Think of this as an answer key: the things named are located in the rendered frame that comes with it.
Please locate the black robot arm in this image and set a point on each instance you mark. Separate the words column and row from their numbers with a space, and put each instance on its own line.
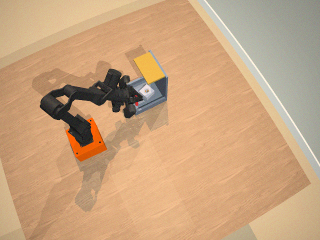
column 80, row 128

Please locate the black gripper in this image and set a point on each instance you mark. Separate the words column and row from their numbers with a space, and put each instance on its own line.
column 126, row 95

